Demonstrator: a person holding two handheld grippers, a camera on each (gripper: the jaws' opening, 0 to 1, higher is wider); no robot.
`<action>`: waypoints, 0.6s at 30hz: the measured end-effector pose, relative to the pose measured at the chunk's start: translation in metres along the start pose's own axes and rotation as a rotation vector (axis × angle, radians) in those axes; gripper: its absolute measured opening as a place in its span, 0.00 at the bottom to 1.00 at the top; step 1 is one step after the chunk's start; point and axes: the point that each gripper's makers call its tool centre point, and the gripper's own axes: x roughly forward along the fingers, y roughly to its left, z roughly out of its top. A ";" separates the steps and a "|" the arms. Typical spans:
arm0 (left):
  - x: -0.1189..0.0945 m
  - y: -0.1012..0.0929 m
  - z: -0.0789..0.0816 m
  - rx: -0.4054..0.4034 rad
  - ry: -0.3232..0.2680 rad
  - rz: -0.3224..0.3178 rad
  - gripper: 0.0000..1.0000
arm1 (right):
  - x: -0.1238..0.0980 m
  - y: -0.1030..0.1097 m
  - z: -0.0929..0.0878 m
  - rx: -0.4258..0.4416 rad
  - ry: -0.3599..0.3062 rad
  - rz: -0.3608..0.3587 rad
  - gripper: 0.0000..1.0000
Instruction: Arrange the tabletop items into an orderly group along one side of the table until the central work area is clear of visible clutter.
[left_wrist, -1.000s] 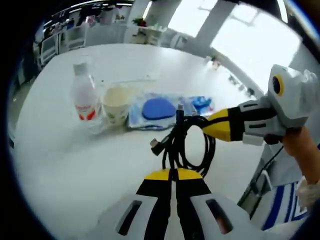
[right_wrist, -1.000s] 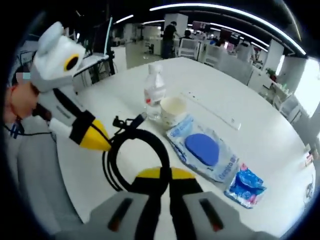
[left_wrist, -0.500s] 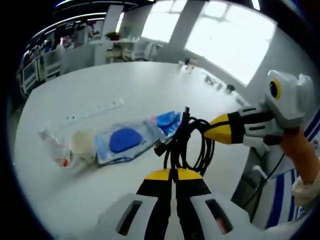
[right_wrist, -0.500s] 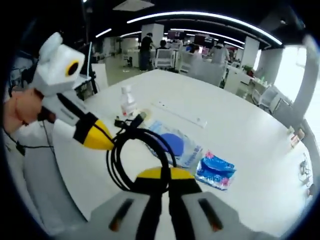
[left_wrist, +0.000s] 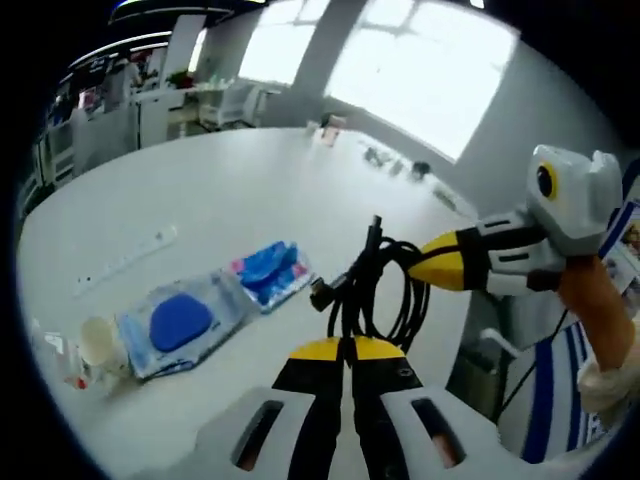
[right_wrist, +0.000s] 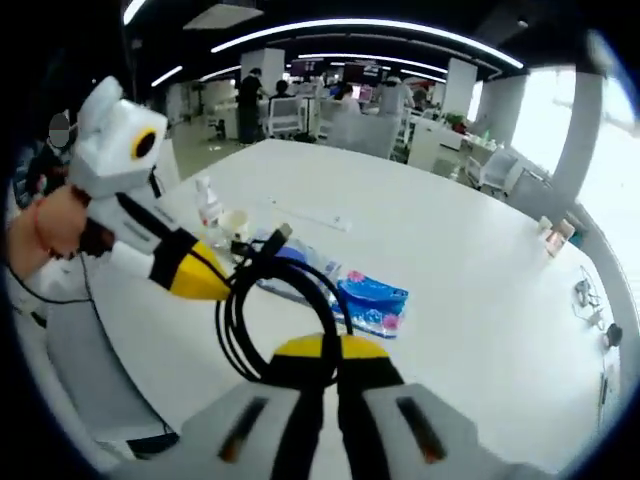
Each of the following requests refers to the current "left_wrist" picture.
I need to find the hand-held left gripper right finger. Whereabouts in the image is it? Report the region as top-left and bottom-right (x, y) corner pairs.
(348, 335), (507, 480)

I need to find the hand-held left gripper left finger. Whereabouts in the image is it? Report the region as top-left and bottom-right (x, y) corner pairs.
(193, 336), (347, 480)

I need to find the wet wipes pack blue lid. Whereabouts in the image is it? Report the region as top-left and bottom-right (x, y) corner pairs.
(116, 268), (252, 382)

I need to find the blue pink packet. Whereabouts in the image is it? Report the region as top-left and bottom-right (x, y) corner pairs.
(228, 239), (317, 315)

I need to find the clear plastic bottle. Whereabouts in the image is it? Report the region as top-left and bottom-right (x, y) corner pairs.
(28, 318), (95, 395)

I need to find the tangle of small items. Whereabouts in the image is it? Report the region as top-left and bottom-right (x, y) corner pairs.
(361, 141), (402, 177)

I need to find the grey office chair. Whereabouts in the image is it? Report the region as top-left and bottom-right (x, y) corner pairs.
(448, 288), (522, 417)

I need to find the blue striped cloth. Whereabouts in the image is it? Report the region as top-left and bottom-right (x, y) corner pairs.
(519, 198), (640, 462)

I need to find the white table power strip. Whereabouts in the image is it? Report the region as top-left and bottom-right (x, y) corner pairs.
(71, 223), (180, 300)

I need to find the white table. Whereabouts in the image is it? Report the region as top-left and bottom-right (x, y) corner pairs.
(14, 127), (481, 480)

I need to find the white mesh chair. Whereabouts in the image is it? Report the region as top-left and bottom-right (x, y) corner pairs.
(198, 81), (267, 132)

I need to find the potted green plant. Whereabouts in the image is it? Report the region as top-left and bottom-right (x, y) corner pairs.
(166, 68), (197, 92)

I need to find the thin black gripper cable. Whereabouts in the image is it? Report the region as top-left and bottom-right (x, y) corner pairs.
(498, 308), (570, 417)

